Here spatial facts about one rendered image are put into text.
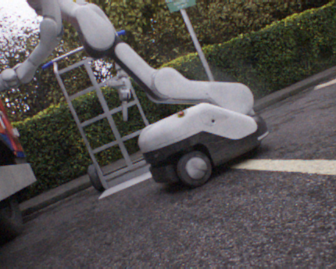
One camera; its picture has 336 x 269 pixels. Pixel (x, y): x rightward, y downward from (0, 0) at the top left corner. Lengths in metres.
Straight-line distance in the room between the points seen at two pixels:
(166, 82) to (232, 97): 0.38
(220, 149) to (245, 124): 0.18
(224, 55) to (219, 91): 3.33
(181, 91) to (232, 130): 0.34
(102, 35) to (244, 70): 3.61
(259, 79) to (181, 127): 3.72
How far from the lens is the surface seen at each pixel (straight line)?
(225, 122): 1.63
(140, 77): 1.76
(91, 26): 1.76
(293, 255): 0.76
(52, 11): 1.66
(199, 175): 1.59
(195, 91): 1.77
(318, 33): 6.00
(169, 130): 1.56
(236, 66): 5.11
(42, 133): 4.39
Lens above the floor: 0.36
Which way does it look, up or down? 3 degrees down
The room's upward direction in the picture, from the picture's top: 23 degrees counter-clockwise
